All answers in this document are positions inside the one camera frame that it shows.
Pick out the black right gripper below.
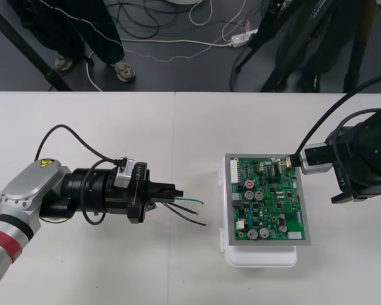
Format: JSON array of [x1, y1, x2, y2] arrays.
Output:
[[324, 126, 381, 205]]

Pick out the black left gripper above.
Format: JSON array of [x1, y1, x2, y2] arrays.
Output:
[[126, 161, 184, 224]]

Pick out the red black green cable bundle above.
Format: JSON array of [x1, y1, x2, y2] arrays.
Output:
[[145, 190, 208, 227]]

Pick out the black tripod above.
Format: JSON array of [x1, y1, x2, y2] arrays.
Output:
[[259, 0, 375, 93]]

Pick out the person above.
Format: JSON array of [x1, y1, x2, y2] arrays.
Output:
[[15, 0, 137, 83]]

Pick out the white power strip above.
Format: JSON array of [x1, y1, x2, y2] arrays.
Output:
[[230, 28, 260, 48]]

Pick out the black slanted metal leg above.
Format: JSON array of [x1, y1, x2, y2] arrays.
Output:
[[0, 0, 74, 92]]

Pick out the pale grey right wrist camera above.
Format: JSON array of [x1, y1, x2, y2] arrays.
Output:
[[299, 142, 333, 175]]

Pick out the pale grey wrist camera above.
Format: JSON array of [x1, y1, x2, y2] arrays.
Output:
[[299, 142, 333, 175], [113, 156, 136, 189]]

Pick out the pale grey left wrist camera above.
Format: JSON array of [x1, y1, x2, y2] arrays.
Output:
[[113, 156, 136, 189]]

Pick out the green circuit board grey frame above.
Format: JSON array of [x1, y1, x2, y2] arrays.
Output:
[[225, 153, 313, 247]]

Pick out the black left camera cable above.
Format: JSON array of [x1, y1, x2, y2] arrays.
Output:
[[34, 125, 124, 227]]

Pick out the white power cord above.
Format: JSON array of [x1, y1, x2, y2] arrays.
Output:
[[84, 37, 233, 93]]

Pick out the pale braided thin cable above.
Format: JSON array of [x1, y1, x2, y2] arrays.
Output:
[[40, 0, 233, 63]]

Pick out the black floor cable tangle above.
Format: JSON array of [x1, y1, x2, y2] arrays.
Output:
[[106, 0, 217, 36]]

